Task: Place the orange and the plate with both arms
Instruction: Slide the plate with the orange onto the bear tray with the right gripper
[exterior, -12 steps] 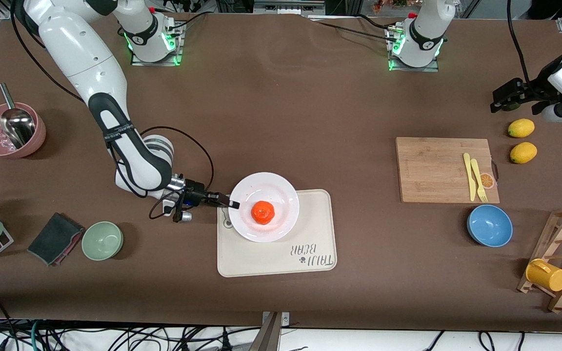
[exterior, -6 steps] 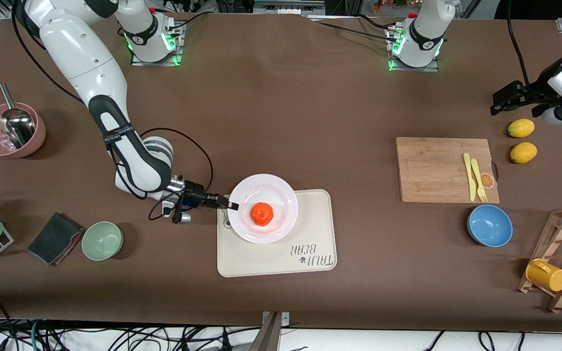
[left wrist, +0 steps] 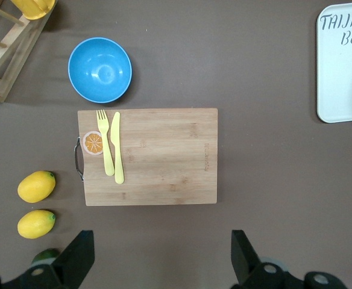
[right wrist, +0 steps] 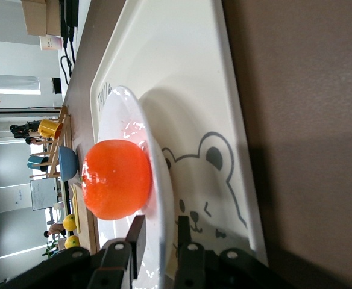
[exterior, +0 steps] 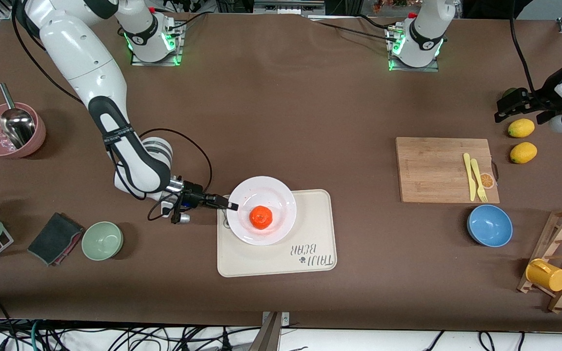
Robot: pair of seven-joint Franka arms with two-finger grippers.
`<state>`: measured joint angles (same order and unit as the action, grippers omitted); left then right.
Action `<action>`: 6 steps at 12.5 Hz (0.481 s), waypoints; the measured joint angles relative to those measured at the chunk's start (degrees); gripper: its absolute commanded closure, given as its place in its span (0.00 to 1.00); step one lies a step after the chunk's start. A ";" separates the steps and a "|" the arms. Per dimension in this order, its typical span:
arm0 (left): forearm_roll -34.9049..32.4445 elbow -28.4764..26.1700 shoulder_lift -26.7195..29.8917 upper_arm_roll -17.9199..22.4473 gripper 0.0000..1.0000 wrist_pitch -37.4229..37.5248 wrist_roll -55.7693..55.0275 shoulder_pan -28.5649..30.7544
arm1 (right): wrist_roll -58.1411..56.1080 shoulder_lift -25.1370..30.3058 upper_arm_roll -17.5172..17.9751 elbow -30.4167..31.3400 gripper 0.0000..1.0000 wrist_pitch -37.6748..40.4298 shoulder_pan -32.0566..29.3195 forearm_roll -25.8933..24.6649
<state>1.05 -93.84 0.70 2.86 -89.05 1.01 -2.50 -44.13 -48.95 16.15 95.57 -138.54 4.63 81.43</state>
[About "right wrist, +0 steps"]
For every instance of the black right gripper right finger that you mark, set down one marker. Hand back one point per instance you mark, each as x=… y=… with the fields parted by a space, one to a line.
x=184 y=231

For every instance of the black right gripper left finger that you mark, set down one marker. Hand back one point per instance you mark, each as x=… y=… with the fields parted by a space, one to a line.
x=138 y=234

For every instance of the orange mandarin fruit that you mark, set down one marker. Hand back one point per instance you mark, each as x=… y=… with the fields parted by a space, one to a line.
x=115 y=179

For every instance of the white round plate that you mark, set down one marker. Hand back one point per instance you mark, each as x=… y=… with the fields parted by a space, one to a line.
x=118 y=114

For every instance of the wooden cutting board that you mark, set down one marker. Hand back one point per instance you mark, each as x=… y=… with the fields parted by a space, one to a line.
x=87 y=222

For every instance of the yellow plastic knife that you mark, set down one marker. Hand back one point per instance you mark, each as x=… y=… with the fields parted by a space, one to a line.
x=76 y=213

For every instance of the yellow lemon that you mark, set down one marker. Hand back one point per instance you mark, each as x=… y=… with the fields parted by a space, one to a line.
x=69 y=222
x=72 y=242

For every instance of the blue bowl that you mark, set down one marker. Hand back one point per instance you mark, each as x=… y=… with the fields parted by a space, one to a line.
x=67 y=164

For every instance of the whiteboard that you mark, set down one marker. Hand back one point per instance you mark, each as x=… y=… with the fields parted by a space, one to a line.
x=43 y=195

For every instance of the wooden peg drying rack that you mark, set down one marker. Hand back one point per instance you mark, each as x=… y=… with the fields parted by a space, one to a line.
x=62 y=141

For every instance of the teal cup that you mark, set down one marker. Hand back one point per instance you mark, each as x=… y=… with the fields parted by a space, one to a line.
x=36 y=163

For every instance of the yellow mug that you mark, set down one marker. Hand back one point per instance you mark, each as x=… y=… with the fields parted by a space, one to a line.
x=48 y=129

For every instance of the cream tray with bear print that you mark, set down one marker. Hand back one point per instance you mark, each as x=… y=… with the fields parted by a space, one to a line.
x=179 y=60

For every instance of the white printed sign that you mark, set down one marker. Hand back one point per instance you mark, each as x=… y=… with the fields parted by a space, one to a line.
x=51 y=42

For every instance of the cardboard box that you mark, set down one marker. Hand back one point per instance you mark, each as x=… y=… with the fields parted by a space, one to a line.
x=40 y=16

